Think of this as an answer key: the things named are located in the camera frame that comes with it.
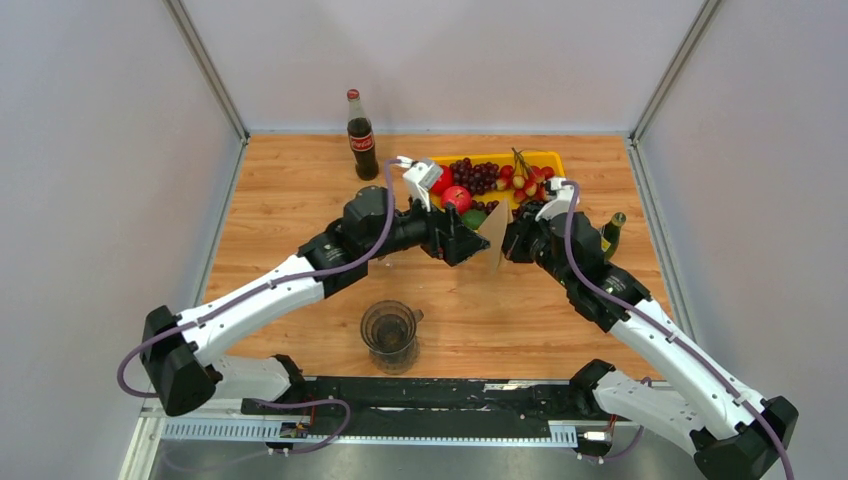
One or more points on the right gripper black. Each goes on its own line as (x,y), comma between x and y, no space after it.
(517,232)

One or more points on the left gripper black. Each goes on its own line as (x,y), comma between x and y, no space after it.
(447,236)

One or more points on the grey transparent coffee dripper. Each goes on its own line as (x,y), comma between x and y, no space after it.
(389,327)

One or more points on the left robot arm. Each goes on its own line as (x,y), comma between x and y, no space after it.
(179,350)

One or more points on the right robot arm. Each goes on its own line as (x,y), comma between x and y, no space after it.
(730,429)

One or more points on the dark green lime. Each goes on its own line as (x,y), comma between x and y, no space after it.
(474,218)

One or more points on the dark grape bunch near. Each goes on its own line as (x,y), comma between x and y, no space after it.
(487,208)

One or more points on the red apple near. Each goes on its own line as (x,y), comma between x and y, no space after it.
(458,197)

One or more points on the red apple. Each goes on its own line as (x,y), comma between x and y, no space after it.
(443,182)
(458,197)

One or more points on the red apple far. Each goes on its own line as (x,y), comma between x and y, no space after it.
(443,182)

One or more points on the red grape bunch far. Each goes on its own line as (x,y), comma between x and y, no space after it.
(477,178)

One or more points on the yellow plastic fruit tray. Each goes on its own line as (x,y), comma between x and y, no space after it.
(480,158)

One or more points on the green glass bottle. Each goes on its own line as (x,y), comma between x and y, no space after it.
(611,234)

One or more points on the ribbed glass mug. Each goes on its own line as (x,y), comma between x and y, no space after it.
(396,363)

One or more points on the cola glass bottle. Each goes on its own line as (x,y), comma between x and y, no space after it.
(361,138)

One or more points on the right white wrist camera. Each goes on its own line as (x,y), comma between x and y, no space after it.
(561,195)

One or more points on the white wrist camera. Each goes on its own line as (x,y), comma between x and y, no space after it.
(561,195)
(419,177)

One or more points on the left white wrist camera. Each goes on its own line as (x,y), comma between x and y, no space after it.
(419,177)

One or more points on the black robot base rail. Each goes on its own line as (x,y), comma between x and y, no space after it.
(413,411)

